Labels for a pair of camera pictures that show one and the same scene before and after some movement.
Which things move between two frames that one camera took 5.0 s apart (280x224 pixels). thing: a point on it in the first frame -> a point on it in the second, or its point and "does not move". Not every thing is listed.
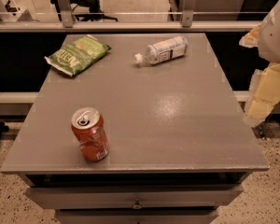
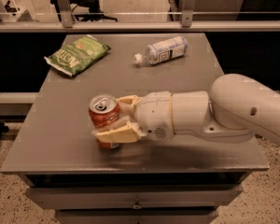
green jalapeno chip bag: x=77 y=56 does not move
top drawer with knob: x=133 y=197 does not move
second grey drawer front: x=137 y=217 does not move
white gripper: x=276 y=37 -> x=154 y=114
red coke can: x=91 y=133 -> x=103 y=109
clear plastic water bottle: x=164 y=50 does not move
